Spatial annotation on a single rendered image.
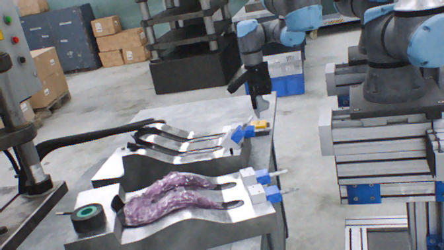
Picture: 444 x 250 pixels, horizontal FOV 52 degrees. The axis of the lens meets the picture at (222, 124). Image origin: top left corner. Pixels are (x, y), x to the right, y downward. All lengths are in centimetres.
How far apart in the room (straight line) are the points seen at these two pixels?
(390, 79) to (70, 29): 755
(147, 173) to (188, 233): 40
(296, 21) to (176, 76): 470
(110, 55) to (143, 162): 695
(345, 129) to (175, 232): 51
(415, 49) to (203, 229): 62
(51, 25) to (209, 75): 386
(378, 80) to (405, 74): 6
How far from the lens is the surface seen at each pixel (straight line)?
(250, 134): 152
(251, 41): 162
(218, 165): 140
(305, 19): 94
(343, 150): 125
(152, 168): 146
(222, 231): 113
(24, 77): 199
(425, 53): 104
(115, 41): 827
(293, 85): 470
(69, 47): 853
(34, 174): 176
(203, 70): 550
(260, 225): 114
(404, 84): 120
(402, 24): 106
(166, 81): 566
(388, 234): 215
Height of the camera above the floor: 145
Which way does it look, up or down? 20 degrees down
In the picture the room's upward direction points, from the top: 12 degrees counter-clockwise
